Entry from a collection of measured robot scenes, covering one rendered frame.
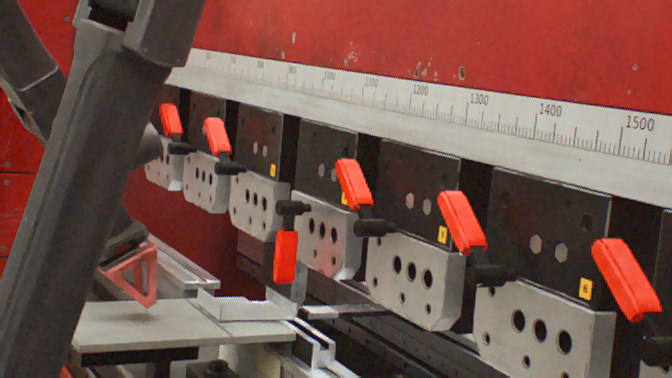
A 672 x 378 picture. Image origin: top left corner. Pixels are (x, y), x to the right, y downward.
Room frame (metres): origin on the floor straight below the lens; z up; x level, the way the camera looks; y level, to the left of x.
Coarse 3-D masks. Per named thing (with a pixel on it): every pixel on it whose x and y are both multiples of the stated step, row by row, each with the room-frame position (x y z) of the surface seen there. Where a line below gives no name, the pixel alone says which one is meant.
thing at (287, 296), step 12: (264, 252) 1.41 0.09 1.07; (264, 264) 1.41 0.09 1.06; (300, 264) 1.33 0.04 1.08; (264, 276) 1.40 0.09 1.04; (300, 276) 1.33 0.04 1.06; (276, 288) 1.37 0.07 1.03; (288, 288) 1.33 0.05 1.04; (300, 288) 1.33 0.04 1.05; (276, 300) 1.39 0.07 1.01; (288, 300) 1.35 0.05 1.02; (300, 300) 1.33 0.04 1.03; (288, 312) 1.35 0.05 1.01
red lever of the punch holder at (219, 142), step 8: (208, 120) 1.44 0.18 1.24; (216, 120) 1.44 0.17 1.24; (208, 128) 1.43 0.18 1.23; (216, 128) 1.43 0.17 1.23; (224, 128) 1.44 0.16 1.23; (208, 136) 1.43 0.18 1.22; (216, 136) 1.41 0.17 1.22; (224, 136) 1.42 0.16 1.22; (216, 144) 1.41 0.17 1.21; (224, 144) 1.41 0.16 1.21; (216, 152) 1.40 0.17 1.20; (224, 152) 1.40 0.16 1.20; (224, 160) 1.39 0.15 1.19; (216, 168) 1.38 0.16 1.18; (224, 168) 1.38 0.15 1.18; (232, 168) 1.38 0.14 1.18; (240, 168) 1.39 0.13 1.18
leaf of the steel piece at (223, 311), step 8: (200, 288) 1.37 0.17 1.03; (200, 296) 1.37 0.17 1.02; (208, 296) 1.34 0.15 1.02; (200, 304) 1.36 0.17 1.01; (208, 304) 1.34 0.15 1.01; (216, 304) 1.31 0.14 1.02; (224, 304) 1.38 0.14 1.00; (232, 304) 1.38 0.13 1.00; (240, 304) 1.39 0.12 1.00; (248, 304) 1.39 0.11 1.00; (256, 304) 1.40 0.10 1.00; (264, 304) 1.40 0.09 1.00; (208, 312) 1.34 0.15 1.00; (216, 312) 1.31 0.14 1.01; (224, 312) 1.34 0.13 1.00; (232, 312) 1.34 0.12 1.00; (240, 312) 1.35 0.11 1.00; (248, 312) 1.35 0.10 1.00; (256, 312) 1.36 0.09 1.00; (264, 312) 1.36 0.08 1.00; (272, 312) 1.37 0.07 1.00; (280, 312) 1.37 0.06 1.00; (224, 320) 1.30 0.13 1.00; (232, 320) 1.31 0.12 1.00; (240, 320) 1.31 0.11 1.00; (248, 320) 1.32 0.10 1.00; (256, 320) 1.32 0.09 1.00; (264, 320) 1.33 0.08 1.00; (272, 320) 1.33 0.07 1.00; (280, 320) 1.34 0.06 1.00; (288, 320) 1.34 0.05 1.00
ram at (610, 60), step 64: (256, 0) 1.42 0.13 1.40; (320, 0) 1.24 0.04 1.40; (384, 0) 1.11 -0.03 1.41; (448, 0) 1.00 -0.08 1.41; (512, 0) 0.91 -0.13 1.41; (576, 0) 0.84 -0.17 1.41; (640, 0) 0.78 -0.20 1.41; (320, 64) 1.23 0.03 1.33; (384, 64) 1.10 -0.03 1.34; (448, 64) 0.99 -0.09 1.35; (512, 64) 0.90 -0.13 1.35; (576, 64) 0.83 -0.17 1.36; (640, 64) 0.77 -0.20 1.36; (384, 128) 1.09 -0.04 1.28; (448, 128) 0.98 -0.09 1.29; (640, 192) 0.75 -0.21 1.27
